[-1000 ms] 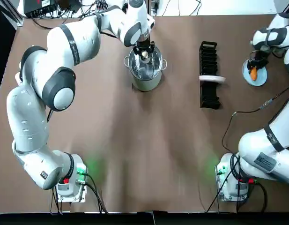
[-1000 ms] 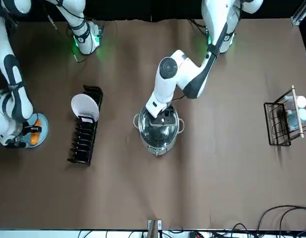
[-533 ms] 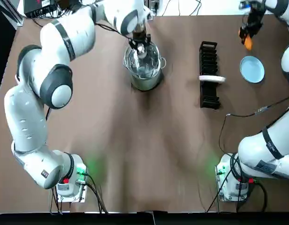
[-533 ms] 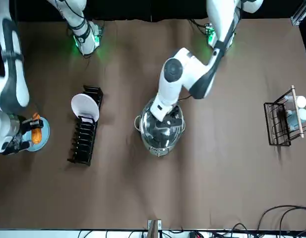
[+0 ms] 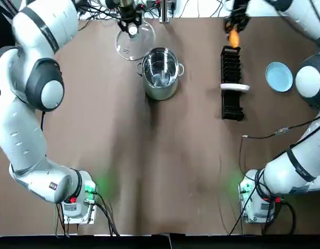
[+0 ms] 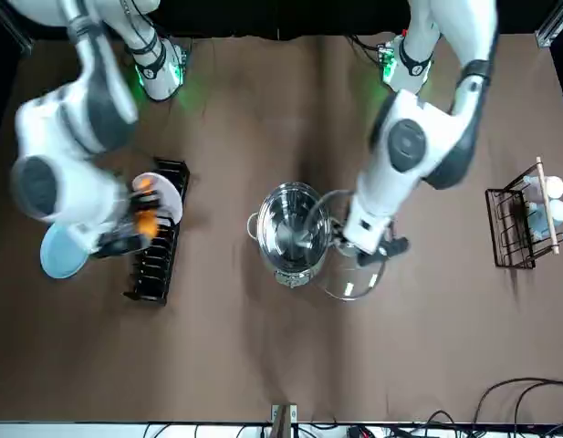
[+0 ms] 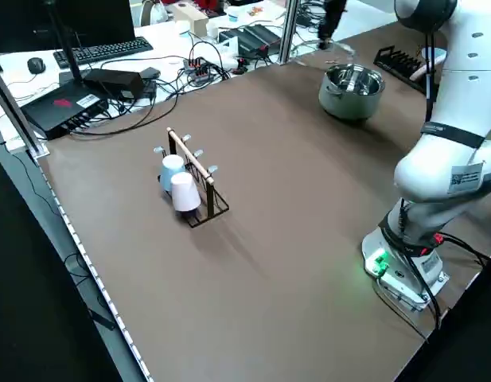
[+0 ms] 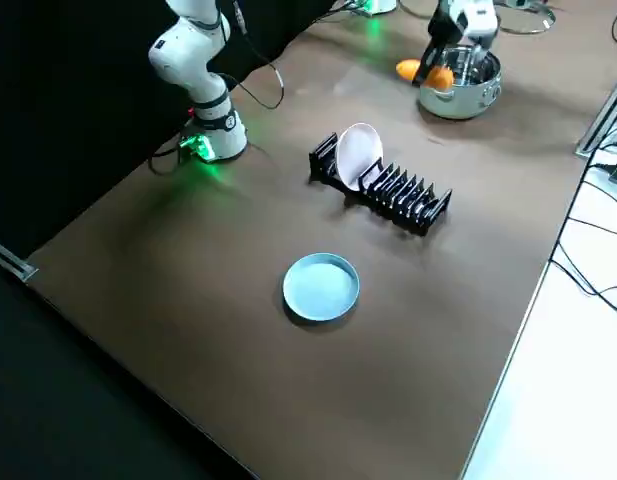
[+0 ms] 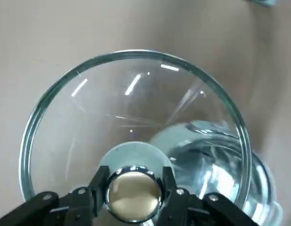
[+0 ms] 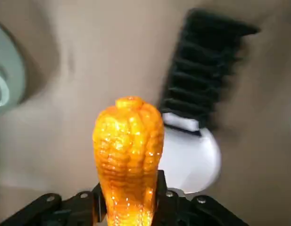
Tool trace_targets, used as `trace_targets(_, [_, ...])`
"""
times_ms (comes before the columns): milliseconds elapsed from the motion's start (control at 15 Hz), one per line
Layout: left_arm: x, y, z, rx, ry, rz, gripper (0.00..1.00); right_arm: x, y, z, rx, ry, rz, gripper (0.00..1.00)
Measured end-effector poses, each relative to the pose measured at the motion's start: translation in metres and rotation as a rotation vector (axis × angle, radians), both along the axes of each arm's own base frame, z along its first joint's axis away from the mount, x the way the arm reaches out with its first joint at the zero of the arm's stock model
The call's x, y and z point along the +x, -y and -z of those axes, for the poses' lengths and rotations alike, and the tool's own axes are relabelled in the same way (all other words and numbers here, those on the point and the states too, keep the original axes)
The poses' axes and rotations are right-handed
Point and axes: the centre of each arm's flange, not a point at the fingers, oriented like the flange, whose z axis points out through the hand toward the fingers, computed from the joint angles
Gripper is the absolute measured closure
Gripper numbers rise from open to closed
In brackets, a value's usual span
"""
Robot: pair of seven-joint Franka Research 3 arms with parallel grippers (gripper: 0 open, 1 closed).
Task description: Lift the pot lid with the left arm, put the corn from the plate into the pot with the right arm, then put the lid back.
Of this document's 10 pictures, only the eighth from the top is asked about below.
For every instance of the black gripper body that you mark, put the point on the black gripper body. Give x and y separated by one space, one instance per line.
445 25

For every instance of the orange corn cob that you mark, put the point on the orange corn cob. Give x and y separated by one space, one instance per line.
440 79

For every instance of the glass pot lid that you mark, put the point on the glass pot lid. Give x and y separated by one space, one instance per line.
548 22

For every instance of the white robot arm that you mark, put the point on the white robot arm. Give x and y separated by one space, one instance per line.
188 60

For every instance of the stainless steel pot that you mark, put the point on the stainless steel pot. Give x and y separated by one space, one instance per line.
458 102

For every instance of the white plate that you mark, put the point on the white plate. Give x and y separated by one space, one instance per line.
355 155

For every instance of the light blue plate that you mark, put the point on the light blue plate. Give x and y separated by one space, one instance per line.
320 290

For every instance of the black dish rack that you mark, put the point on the black dish rack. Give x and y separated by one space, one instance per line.
408 200

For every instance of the aluminium frame post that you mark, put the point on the aluminium frame post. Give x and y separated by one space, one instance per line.
13 260
600 120

